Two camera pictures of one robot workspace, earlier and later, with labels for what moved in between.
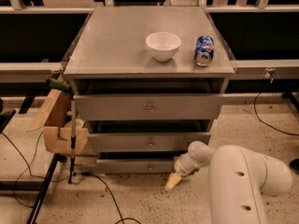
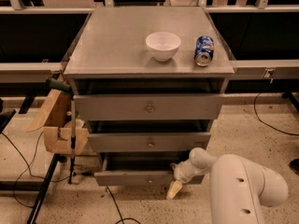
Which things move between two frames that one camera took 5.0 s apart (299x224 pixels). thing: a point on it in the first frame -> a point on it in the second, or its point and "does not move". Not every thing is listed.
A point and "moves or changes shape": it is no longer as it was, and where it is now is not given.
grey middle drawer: (146, 142) does not move
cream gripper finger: (176, 158) -> (174, 166)
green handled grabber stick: (59, 86) does not move
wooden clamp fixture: (54, 118) does not move
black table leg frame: (41, 186) does not move
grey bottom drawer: (135, 165) moves or changes shape
